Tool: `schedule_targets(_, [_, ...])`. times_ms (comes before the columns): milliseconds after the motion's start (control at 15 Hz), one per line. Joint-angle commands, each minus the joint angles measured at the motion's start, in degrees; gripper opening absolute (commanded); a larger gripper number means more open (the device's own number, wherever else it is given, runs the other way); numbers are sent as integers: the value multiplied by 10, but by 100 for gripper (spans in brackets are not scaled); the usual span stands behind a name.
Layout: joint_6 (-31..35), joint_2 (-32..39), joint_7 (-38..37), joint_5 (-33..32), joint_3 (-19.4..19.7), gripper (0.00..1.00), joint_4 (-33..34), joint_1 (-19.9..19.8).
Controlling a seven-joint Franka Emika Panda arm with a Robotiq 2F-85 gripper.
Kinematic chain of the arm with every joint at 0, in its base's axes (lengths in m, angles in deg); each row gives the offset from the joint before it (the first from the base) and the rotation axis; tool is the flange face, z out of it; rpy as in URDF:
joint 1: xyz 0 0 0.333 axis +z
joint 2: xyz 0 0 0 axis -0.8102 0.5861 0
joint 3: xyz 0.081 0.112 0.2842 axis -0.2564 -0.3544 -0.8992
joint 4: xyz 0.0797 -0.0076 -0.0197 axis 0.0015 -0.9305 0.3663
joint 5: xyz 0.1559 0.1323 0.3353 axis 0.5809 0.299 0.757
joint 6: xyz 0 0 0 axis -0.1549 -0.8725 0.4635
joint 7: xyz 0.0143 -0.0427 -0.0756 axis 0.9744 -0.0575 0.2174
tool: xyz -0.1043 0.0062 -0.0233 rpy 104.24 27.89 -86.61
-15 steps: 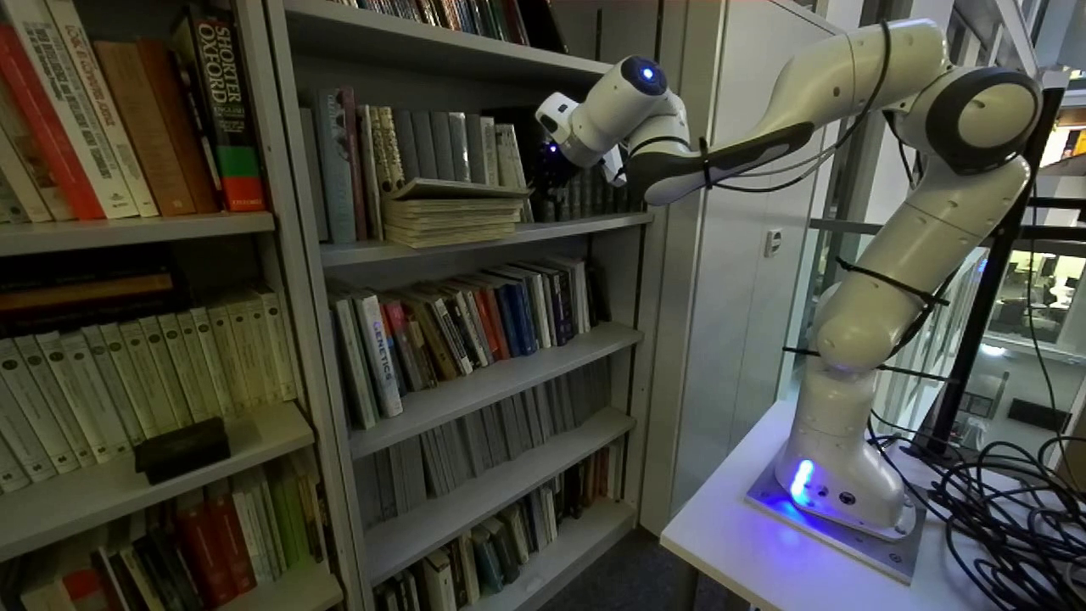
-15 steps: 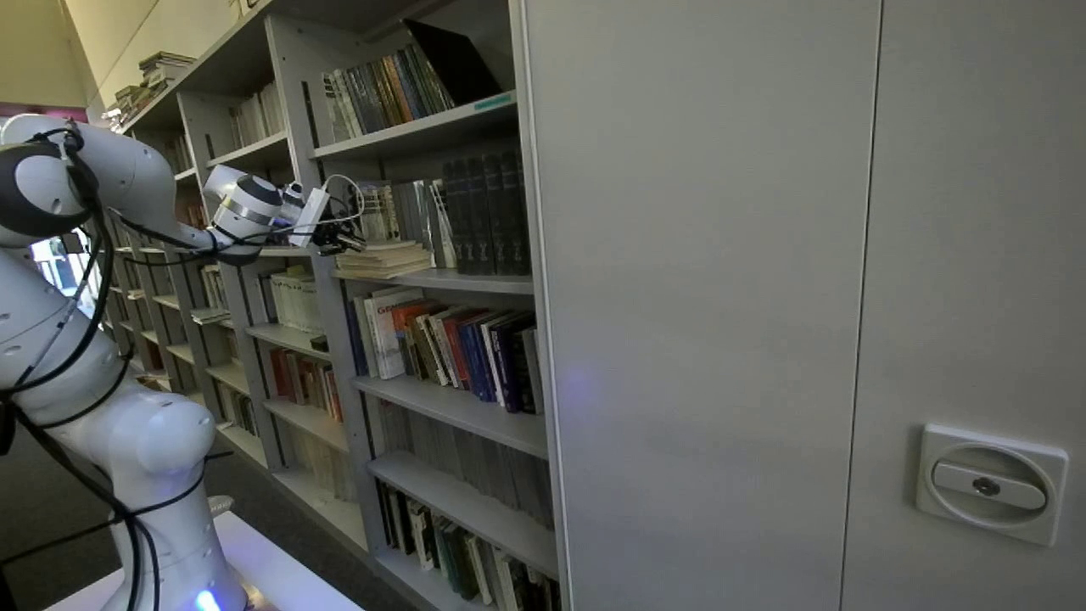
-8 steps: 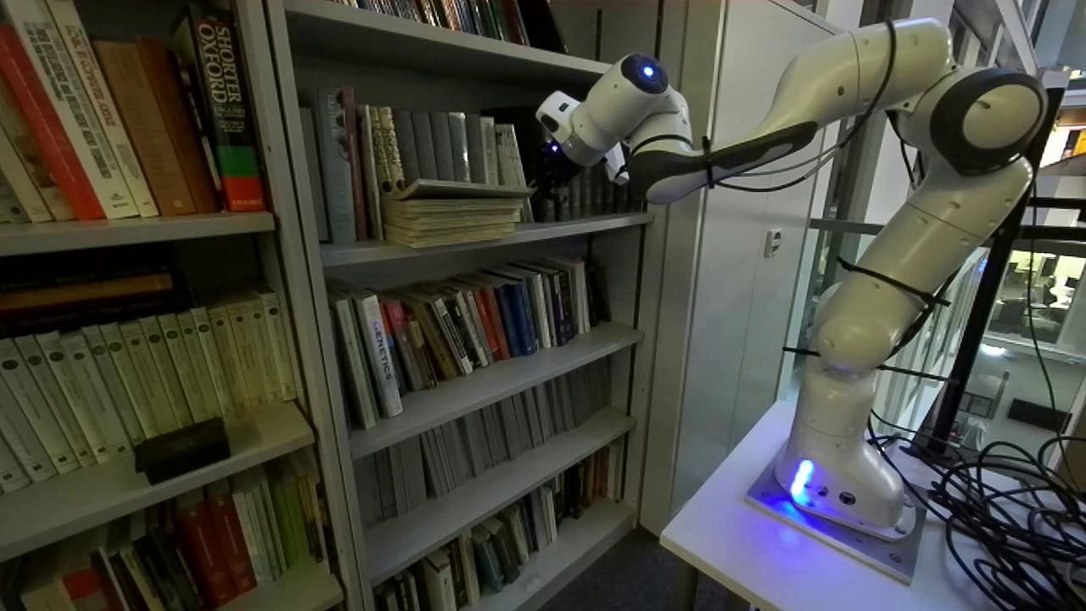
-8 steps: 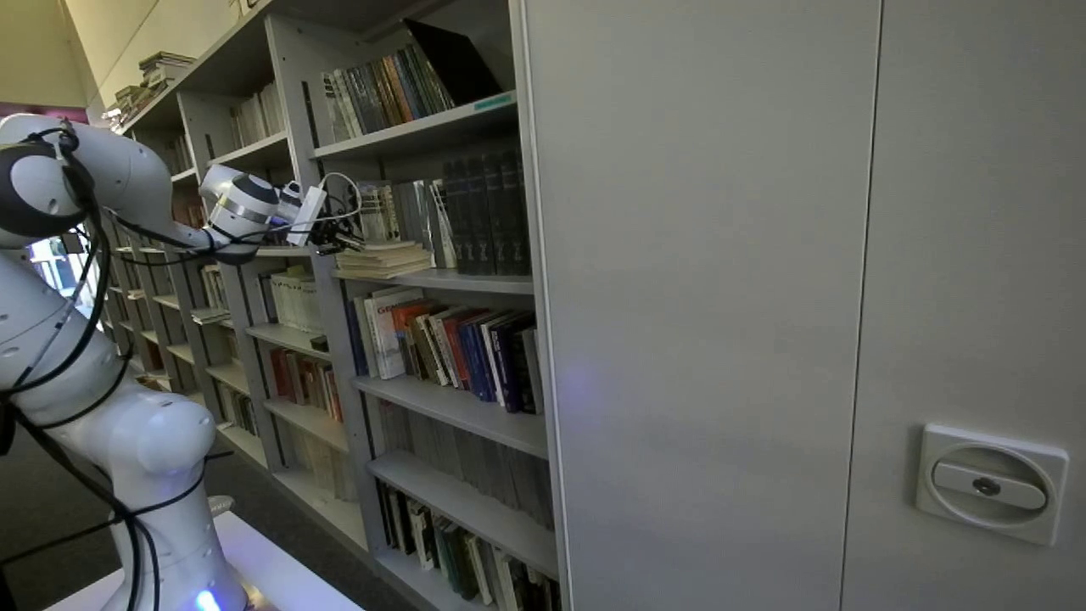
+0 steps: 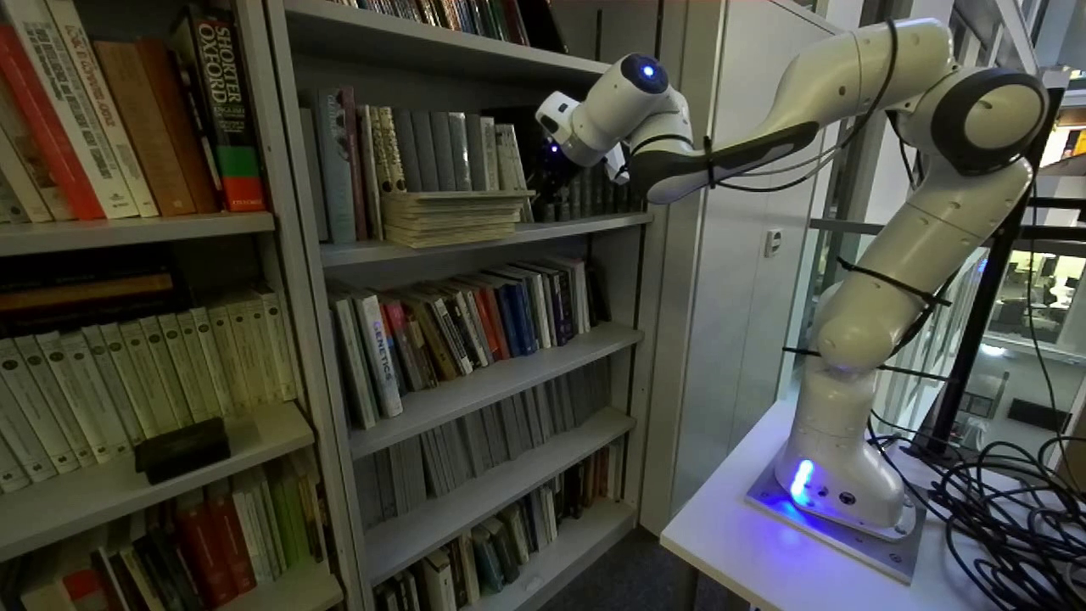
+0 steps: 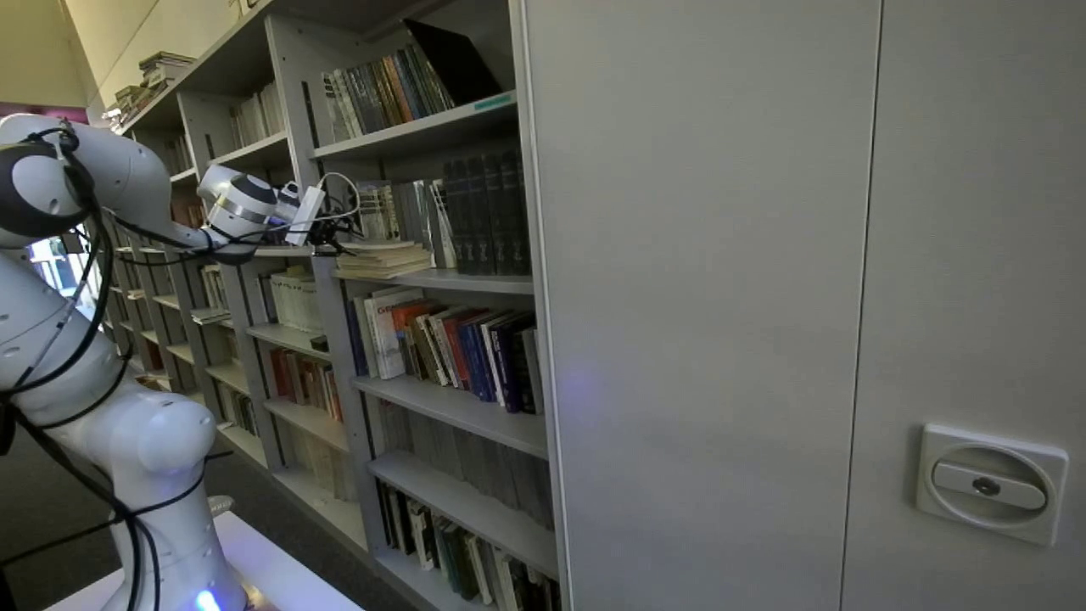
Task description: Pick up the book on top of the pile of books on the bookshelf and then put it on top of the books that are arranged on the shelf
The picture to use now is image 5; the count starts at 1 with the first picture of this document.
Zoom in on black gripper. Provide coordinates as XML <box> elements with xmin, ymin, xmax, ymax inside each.
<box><xmin>525</xmin><ymin>134</ymin><xmax>573</xmax><ymax>211</ymax></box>

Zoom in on thin pale grey book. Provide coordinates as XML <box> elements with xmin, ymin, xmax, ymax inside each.
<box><xmin>385</xmin><ymin>186</ymin><xmax>538</xmax><ymax>211</ymax></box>

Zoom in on cream Machine Intelligence 8 book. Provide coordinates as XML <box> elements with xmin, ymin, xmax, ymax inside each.
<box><xmin>493</xmin><ymin>117</ymin><xmax>530</xmax><ymax>196</ymax></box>

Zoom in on grey Machine Intelligence book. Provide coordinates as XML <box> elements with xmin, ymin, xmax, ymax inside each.
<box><xmin>440</xmin><ymin>107</ymin><xmax>470</xmax><ymax>196</ymax></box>
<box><xmin>403</xmin><ymin>104</ymin><xmax>432</xmax><ymax>196</ymax></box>
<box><xmin>479</xmin><ymin>110</ymin><xmax>501</xmax><ymax>196</ymax></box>
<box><xmin>426</xmin><ymin>107</ymin><xmax>453</xmax><ymax>196</ymax></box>

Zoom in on green torn-jacket Machine Intelligence book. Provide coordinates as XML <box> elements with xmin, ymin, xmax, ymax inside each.
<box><xmin>463</xmin><ymin>107</ymin><xmax>484</xmax><ymax>196</ymax></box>

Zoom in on blue hardcover book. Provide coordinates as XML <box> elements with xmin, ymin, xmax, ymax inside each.
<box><xmin>501</xmin><ymin>274</ymin><xmax>541</xmax><ymax>355</ymax></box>

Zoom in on red hardcover book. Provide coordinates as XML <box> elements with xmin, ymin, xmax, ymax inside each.
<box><xmin>472</xmin><ymin>280</ymin><xmax>509</xmax><ymax>363</ymax></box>

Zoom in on cream pixel-lettered Intelligence book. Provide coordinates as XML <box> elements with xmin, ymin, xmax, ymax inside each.
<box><xmin>370</xmin><ymin>100</ymin><xmax>398</xmax><ymax>196</ymax></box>

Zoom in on tall slate blue book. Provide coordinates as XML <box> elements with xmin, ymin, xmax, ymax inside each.
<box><xmin>312</xmin><ymin>88</ymin><xmax>362</xmax><ymax>243</ymax></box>

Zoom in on grey metal bookshelf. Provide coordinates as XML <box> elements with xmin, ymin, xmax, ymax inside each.
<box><xmin>0</xmin><ymin>0</ymin><xmax>349</xmax><ymax>611</ymax></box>
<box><xmin>265</xmin><ymin>0</ymin><xmax>818</xmax><ymax>611</ymax></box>

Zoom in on white hardcover book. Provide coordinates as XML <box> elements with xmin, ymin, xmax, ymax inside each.
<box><xmin>354</xmin><ymin>287</ymin><xmax>409</xmax><ymax>422</ymax></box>

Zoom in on black book green red base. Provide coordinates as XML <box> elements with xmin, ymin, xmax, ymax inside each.
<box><xmin>168</xmin><ymin>2</ymin><xmax>273</xmax><ymax>217</ymax></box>

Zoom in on dark green book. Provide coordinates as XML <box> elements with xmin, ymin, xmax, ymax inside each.
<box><xmin>470</xmin><ymin>519</ymin><xmax>512</xmax><ymax>589</ymax></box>

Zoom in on brown hardcover book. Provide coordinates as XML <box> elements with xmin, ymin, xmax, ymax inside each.
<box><xmin>92</xmin><ymin>37</ymin><xmax>221</xmax><ymax>217</ymax></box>

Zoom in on white lettered book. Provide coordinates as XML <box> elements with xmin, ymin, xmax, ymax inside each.
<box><xmin>2</xmin><ymin>0</ymin><xmax>151</xmax><ymax>222</ymax></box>

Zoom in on flat brown book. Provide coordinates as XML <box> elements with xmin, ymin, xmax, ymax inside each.
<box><xmin>0</xmin><ymin>268</ymin><xmax>182</xmax><ymax>319</ymax></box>

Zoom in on large red book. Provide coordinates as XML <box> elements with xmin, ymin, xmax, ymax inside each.
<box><xmin>0</xmin><ymin>18</ymin><xmax>110</xmax><ymax>222</ymax></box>

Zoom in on black leaning binder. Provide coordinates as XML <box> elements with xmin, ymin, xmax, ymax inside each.
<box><xmin>512</xmin><ymin>0</ymin><xmax>571</xmax><ymax>53</ymax></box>

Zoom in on black metal stand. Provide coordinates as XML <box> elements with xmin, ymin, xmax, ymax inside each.
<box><xmin>915</xmin><ymin>79</ymin><xmax>1074</xmax><ymax>453</ymax></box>

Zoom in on small black box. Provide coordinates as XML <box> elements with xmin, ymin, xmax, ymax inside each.
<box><xmin>133</xmin><ymin>412</ymin><xmax>238</xmax><ymax>489</ymax></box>

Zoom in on flat black box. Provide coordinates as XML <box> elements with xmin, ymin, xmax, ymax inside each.
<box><xmin>1006</xmin><ymin>395</ymin><xmax>1077</xmax><ymax>433</ymax></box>

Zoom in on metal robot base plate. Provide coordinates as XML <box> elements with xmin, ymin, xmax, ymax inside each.
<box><xmin>743</xmin><ymin>446</ymin><xmax>930</xmax><ymax>588</ymax></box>

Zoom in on tangled black cables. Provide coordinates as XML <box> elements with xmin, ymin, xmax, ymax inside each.
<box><xmin>869</xmin><ymin>433</ymin><xmax>1086</xmax><ymax>611</ymax></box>

